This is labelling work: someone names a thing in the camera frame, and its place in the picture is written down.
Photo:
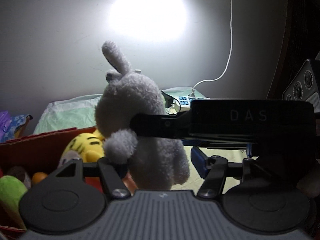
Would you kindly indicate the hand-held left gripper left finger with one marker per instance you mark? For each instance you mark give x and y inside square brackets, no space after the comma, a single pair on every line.
[107,170]

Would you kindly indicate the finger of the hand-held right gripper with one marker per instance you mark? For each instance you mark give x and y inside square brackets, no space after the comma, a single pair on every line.
[155,126]

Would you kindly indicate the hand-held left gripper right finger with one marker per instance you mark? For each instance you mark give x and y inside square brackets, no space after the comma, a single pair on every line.
[198,160]

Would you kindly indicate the yellow tiger plush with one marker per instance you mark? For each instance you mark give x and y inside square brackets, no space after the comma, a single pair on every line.
[87,145]

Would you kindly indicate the white bunny plush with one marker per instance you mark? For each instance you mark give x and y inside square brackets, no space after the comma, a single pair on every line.
[130,100]

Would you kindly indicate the red cardboard box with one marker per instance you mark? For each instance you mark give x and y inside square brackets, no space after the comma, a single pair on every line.
[32,150]

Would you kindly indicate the green crocodile plush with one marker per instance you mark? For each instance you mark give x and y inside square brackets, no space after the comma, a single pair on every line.
[11,192]

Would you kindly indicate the person's right hand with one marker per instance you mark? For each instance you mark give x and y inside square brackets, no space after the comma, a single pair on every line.
[308,182]

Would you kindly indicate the white power strip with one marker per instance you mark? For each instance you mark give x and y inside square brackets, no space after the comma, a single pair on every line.
[185,101]

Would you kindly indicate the large orange ball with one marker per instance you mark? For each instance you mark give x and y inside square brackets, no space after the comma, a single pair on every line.
[39,178]

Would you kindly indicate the light green bed sheet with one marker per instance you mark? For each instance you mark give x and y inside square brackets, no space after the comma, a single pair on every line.
[65,115]

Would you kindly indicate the blue patterned cloth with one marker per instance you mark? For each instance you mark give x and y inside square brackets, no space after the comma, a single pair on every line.
[18,125]

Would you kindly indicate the purple packet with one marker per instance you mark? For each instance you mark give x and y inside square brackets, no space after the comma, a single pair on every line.
[4,127]

